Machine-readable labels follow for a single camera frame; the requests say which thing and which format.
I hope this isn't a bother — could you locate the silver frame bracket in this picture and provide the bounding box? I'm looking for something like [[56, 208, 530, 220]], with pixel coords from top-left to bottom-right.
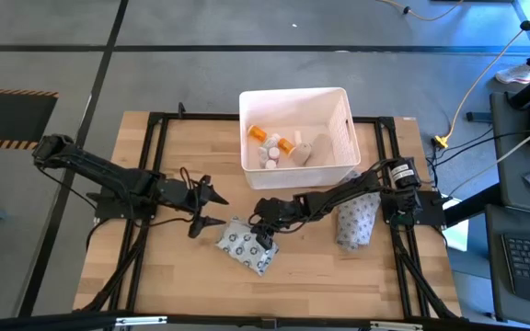
[[113, 314, 169, 328], [368, 320, 425, 331]]

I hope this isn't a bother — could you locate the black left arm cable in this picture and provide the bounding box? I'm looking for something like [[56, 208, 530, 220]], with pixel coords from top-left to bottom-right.
[[129, 165, 204, 230]]

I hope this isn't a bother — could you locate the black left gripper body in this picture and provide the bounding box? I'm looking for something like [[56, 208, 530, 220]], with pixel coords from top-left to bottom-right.
[[156, 177, 205, 216]]

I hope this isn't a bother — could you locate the black hazard-striped floor mat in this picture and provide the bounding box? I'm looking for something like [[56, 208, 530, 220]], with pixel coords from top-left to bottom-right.
[[0, 86, 61, 152]]

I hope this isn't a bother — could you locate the black horizontal frame beam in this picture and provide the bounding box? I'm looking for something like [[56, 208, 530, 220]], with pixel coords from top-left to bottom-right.
[[0, 310, 530, 331]]

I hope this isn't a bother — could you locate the person's shoe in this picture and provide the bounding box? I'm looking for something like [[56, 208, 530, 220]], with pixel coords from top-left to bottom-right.
[[494, 63, 530, 86]]

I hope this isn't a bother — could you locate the small grey printed pouch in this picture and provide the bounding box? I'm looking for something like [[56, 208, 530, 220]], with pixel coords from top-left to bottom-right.
[[214, 216, 280, 278]]

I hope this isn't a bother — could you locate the white cable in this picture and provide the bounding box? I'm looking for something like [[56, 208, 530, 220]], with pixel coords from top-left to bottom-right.
[[492, 117, 530, 166]]

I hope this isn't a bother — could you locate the yellow cable with black plug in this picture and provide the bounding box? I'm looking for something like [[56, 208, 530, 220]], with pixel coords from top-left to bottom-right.
[[377, 0, 464, 23]]

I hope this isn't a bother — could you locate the large grey printed pouch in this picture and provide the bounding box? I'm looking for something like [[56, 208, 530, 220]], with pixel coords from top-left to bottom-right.
[[335, 170, 383, 252]]

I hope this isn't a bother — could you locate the black power cable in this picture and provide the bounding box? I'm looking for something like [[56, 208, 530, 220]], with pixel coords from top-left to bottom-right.
[[425, 130, 530, 185]]

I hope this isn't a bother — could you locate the black aluminium table frame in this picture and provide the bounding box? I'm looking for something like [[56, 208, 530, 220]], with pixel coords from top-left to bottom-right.
[[72, 101, 464, 323]]

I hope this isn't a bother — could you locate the black diagonal strut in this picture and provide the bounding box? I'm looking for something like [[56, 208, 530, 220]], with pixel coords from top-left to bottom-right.
[[443, 183, 501, 228]]

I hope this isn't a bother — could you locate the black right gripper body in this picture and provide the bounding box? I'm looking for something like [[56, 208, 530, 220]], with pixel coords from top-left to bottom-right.
[[250, 196, 304, 227]]

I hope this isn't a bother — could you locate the grey floor block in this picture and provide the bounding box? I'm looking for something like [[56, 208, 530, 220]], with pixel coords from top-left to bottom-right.
[[466, 110, 493, 124]]

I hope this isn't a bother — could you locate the long white bandage roll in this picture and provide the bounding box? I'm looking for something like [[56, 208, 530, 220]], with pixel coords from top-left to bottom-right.
[[307, 132, 336, 167]]

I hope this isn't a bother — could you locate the grey desk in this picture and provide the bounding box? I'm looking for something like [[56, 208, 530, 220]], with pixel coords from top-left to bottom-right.
[[484, 204, 530, 330], [489, 91, 530, 217]]

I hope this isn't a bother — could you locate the white perforated plastic basket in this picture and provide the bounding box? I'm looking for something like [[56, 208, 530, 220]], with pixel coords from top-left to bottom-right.
[[238, 86, 363, 191]]

